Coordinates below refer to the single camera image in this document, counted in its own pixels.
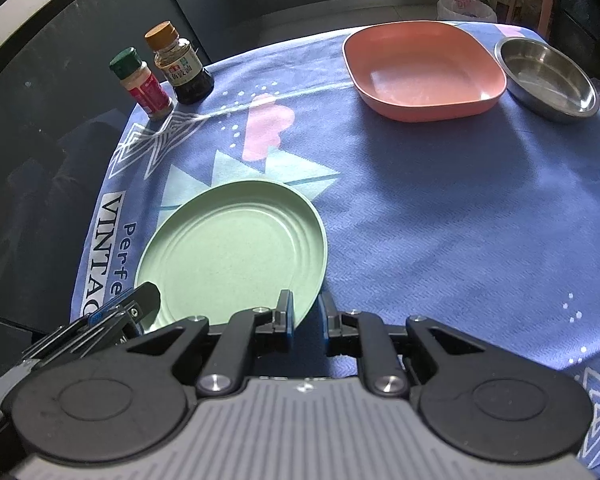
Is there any stainless steel dish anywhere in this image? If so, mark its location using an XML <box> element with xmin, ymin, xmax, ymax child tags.
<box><xmin>494</xmin><ymin>36</ymin><xmax>600</xmax><ymax>124</ymax></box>

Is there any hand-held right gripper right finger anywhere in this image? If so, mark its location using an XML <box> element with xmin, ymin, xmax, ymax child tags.
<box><xmin>317</xmin><ymin>291</ymin><xmax>487</xmax><ymax>398</ymax></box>

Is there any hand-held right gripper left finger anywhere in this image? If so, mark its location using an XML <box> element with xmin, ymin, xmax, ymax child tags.
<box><xmin>115</xmin><ymin>289</ymin><xmax>297</xmax><ymax>397</ymax></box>

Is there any brown-capped sauce bottle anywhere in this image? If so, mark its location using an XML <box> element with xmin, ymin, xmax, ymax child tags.
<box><xmin>145</xmin><ymin>21</ymin><xmax>215</xmax><ymax>106</ymax></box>

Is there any pink square plate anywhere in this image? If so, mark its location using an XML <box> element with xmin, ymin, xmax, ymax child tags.
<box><xmin>342</xmin><ymin>21</ymin><xmax>507</xmax><ymax>122</ymax></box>

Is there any white kitchen countertop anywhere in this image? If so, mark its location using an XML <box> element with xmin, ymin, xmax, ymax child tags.
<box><xmin>0</xmin><ymin>0</ymin><xmax>133</xmax><ymax>83</ymax></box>

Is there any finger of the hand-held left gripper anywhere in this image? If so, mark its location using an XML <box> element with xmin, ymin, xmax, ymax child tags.
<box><xmin>86</xmin><ymin>306</ymin><xmax>131</xmax><ymax>327</ymax></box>
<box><xmin>112</xmin><ymin>282</ymin><xmax>162</xmax><ymax>335</ymax></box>

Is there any trash bin with white bag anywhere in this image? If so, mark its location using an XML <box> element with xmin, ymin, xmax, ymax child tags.
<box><xmin>436</xmin><ymin>0</ymin><xmax>497</xmax><ymax>24</ymax></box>

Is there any blue printed tablecloth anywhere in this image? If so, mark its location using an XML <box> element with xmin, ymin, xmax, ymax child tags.
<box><xmin>70</xmin><ymin>22</ymin><xmax>600</xmax><ymax>480</ymax></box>

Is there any green-capped spice bottle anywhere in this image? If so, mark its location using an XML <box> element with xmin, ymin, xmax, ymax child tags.
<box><xmin>109</xmin><ymin>47</ymin><xmax>175</xmax><ymax>121</ymax></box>

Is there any green round plate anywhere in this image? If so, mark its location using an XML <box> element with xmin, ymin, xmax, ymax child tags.
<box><xmin>134</xmin><ymin>180</ymin><xmax>329</xmax><ymax>333</ymax></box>

